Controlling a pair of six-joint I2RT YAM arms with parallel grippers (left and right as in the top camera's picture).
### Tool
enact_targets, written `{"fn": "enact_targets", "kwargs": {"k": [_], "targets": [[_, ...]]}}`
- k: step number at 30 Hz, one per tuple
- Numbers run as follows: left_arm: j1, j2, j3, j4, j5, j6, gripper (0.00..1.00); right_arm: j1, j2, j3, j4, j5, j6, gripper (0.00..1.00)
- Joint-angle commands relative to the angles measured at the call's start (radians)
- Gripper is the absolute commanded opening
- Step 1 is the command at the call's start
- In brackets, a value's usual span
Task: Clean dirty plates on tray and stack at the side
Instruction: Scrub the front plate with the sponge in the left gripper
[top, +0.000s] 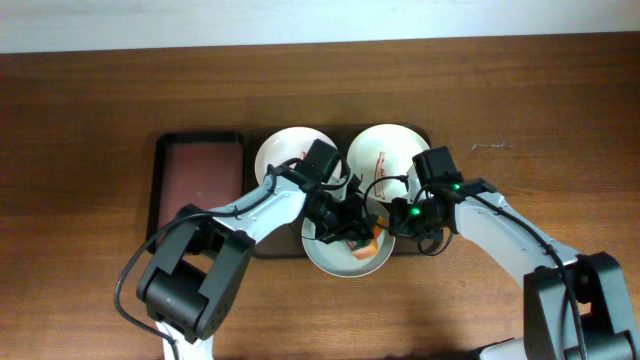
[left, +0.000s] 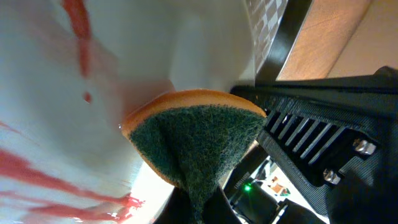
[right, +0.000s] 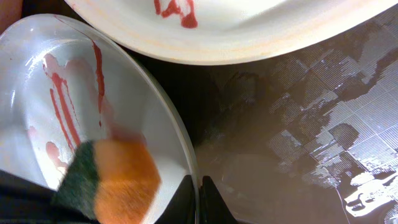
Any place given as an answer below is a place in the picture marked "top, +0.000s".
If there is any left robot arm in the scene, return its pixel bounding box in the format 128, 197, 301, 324
136, 166, 379, 359

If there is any white plate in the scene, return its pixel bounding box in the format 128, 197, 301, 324
301, 219, 395, 278

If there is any cream plate with red sauce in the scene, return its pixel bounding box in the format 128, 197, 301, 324
347, 124, 430, 192

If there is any large brown tray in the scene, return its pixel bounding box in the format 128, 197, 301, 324
244, 123, 441, 259

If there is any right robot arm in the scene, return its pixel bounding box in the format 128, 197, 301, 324
390, 179, 639, 360

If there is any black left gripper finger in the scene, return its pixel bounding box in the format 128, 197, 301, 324
347, 175, 379, 225
319, 222, 374, 245

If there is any green orange sponge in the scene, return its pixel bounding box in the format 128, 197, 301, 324
346, 234, 382, 260

